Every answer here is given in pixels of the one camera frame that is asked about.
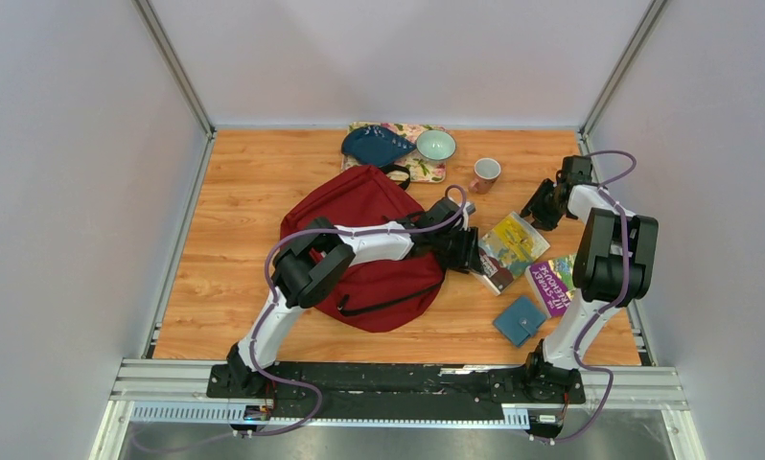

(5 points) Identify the red student backpack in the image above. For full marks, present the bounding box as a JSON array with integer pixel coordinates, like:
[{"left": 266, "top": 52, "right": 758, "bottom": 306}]
[{"left": 279, "top": 166, "right": 446, "bottom": 333}]

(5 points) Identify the pink patterned mug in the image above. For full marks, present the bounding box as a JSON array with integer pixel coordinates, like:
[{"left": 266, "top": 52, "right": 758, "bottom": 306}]
[{"left": 468, "top": 158, "right": 502, "bottom": 195}]

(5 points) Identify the purple treehouse book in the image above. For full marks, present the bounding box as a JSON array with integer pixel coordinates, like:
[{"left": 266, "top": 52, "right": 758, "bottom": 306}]
[{"left": 524, "top": 254, "right": 576, "bottom": 318}]

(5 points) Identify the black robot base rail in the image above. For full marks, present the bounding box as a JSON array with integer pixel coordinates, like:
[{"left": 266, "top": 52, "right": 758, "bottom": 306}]
[{"left": 206, "top": 361, "right": 586, "bottom": 422}]

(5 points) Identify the blue leather wallet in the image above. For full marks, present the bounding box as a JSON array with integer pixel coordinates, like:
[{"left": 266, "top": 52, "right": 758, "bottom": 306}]
[{"left": 493, "top": 296, "right": 546, "bottom": 347}]

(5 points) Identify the dark blue leaf plate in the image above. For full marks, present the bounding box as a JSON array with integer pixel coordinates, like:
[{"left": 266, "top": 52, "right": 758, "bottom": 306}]
[{"left": 340, "top": 125, "right": 416, "bottom": 167}]

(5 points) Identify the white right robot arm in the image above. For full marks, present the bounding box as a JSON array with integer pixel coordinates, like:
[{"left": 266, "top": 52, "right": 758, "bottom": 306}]
[{"left": 520, "top": 155, "right": 659, "bottom": 402}]

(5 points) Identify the pale green ceramic bowl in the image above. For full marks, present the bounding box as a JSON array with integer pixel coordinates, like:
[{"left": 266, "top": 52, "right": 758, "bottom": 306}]
[{"left": 416, "top": 129, "right": 456, "bottom": 162}]

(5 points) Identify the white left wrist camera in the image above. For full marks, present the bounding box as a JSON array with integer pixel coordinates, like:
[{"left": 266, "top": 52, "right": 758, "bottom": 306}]
[{"left": 460, "top": 200, "right": 475, "bottom": 230}]

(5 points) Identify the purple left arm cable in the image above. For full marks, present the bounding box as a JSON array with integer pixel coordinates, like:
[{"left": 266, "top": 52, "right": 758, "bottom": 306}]
[{"left": 127, "top": 184, "right": 470, "bottom": 455}]

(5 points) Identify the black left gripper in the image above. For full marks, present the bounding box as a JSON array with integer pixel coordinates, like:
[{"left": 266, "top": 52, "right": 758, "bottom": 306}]
[{"left": 431, "top": 224, "right": 485, "bottom": 274}]

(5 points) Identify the yellow and teal paperback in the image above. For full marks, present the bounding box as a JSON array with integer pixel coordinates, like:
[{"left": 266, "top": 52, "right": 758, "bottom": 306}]
[{"left": 476, "top": 212, "right": 550, "bottom": 295}]

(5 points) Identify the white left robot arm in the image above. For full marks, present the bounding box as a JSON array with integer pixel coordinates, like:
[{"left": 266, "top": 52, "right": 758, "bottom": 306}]
[{"left": 224, "top": 196, "right": 482, "bottom": 398}]

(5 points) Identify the floral rectangular tray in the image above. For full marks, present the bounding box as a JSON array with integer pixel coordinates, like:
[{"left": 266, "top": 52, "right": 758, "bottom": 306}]
[{"left": 347, "top": 122, "right": 447, "bottom": 183}]

